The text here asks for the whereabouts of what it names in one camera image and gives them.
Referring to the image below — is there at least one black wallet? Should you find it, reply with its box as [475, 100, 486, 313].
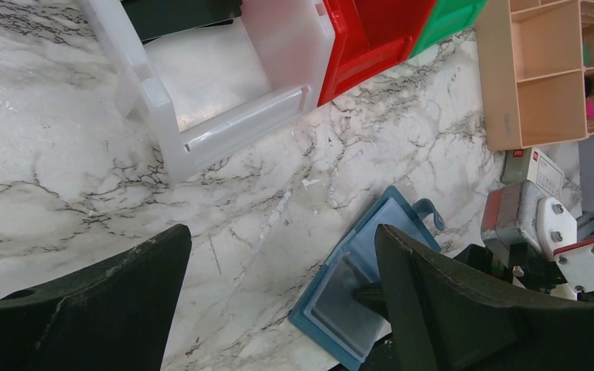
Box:
[122, 0, 243, 43]

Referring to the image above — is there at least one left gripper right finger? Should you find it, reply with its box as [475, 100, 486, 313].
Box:
[375, 224, 594, 370]

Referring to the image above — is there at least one orange file organizer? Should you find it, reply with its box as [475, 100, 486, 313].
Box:
[475, 1, 594, 151]

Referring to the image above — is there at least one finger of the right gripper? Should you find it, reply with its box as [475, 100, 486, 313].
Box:
[353, 282, 390, 321]

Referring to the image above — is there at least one green plastic bin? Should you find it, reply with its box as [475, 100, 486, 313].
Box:
[410, 0, 487, 58]

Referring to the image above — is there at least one white red box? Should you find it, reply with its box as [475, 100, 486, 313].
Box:
[501, 148, 565, 199]

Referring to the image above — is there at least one blue card holder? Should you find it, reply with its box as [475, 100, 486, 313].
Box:
[289, 186, 446, 370]

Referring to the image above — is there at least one white plastic bin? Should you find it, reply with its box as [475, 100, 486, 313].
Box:
[79, 1, 335, 182]

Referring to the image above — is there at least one pink marker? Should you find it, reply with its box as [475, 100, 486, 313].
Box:
[585, 99, 594, 120]

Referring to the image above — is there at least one red plastic bin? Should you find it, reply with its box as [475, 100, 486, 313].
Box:
[318, 0, 436, 106]

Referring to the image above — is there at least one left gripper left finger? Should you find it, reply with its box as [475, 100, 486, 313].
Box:
[0, 224, 192, 370]

